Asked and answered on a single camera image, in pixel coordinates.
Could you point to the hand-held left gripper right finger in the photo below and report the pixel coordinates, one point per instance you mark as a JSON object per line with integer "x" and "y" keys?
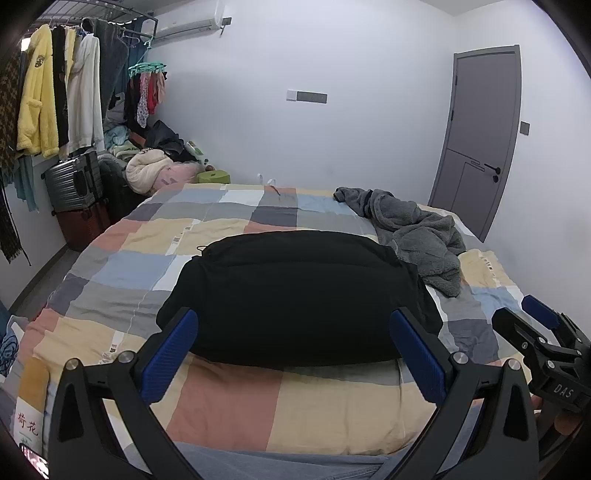
{"x": 415, "y": 355}

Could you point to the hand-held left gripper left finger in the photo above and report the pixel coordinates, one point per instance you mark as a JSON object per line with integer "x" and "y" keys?
{"x": 168, "y": 360}

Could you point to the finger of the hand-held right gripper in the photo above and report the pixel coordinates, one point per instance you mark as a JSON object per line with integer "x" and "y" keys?
{"x": 540, "y": 309}
{"x": 515, "y": 327}

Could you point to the black jacket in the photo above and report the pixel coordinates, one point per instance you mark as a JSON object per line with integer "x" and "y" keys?
{"x": 300, "y": 295}

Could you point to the green round clothes hanger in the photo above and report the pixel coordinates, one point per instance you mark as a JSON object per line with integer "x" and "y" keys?
{"x": 147, "y": 68}

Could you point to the metal clothes rack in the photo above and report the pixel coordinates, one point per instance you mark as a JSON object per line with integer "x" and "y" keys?
{"x": 92, "y": 11}

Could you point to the person's right hand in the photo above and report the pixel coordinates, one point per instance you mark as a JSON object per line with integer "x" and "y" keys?
{"x": 565, "y": 421}

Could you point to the patchwork bed quilt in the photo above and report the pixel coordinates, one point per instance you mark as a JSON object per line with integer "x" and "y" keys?
{"x": 221, "y": 406}

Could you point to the grey fleece robe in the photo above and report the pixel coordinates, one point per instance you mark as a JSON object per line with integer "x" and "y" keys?
{"x": 415, "y": 230}

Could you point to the red suitcase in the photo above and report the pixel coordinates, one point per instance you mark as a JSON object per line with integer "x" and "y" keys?
{"x": 83, "y": 228}

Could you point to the blue printed pillow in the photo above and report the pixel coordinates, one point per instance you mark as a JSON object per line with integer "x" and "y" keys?
{"x": 10, "y": 346}

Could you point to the black bag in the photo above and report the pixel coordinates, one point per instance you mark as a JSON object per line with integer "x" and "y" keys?
{"x": 117, "y": 194}

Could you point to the pink cloth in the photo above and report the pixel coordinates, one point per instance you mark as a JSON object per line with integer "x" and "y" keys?
{"x": 180, "y": 174}

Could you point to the cream fleece garment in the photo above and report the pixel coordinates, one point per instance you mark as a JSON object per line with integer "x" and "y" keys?
{"x": 147, "y": 173}

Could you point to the green box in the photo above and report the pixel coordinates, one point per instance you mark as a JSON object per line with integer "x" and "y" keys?
{"x": 214, "y": 177}

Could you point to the silver suitcase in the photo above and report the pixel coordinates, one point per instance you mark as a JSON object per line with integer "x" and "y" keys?
{"x": 67, "y": 184}

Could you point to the grey door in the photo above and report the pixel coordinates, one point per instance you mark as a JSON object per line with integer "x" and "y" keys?
{"x": 480, "y": 115}

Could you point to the white green garment steamer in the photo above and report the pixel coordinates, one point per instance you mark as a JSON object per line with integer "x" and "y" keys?
{"x": 196, "y": 151}

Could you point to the teal hanging cloth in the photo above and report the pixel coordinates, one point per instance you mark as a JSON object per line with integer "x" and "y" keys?
{"x": 25, "y": 184}

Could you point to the light blue cloth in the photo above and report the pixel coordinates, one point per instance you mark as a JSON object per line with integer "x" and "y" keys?
{"x": 117, "y": 136}

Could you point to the houndstooth scarf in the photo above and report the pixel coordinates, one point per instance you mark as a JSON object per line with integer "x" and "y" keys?
{"x": 9, "y": 161}

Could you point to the hanging small laundry bunch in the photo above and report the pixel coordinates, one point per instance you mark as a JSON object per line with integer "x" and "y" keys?
{"x": 145, "y": 97}

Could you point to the black hanging garment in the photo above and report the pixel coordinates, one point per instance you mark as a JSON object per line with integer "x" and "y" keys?
{"x": 60, "y": 83}

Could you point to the yellow fleece jacket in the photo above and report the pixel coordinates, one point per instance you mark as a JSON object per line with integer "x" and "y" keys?
{"x": 37, "y": 92}

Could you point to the dark grey hanging garment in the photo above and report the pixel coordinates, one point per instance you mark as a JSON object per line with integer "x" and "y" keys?
{"x": 113, "y": 60}

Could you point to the white air conditioner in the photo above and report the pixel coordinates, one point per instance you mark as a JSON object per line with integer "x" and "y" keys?
{"x": 189, "y": 21}

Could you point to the grey wall switch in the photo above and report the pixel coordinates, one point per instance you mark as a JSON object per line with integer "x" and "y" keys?
{"x": 525, "y": 128}

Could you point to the grey wall panel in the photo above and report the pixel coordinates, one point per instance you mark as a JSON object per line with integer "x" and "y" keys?
{"x": 312, "y": 97}

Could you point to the white wall switch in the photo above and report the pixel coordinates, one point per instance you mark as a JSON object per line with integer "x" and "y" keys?
{"x": 292, "y": 95}

